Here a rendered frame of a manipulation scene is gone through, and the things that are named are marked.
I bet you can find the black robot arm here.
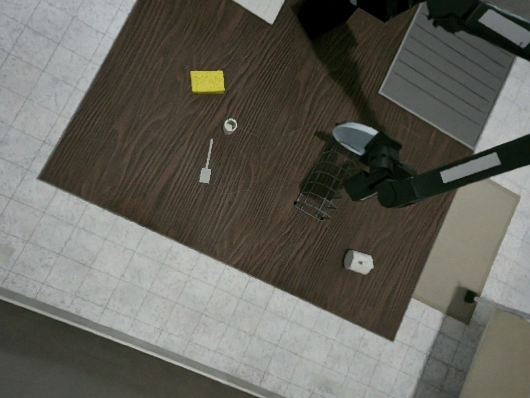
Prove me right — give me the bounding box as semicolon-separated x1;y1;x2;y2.
343;0;530;208

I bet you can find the white ribbed draining mat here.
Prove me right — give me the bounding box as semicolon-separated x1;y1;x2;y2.
233;0;284;25

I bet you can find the yellow sponge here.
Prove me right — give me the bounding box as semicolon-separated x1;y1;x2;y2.
191;71;224;94

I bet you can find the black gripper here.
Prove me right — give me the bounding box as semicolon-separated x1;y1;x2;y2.
359;131;402;167

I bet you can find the grey cup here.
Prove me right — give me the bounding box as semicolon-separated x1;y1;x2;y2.
223;119;237;135

